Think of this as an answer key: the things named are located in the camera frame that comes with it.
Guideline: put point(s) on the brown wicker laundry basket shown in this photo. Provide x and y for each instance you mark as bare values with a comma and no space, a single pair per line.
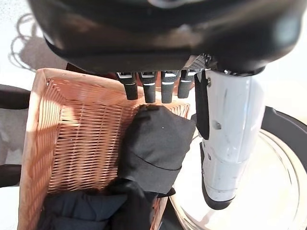
84,143

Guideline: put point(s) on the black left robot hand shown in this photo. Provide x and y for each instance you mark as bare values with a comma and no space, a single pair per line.
168,36

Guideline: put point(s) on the black garment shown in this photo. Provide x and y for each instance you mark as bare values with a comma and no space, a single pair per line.
156,143

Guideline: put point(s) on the round glass washing machine door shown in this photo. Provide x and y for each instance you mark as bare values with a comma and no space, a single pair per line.
275,179

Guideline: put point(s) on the dark blue garment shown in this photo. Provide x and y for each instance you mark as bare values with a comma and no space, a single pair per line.
79,208

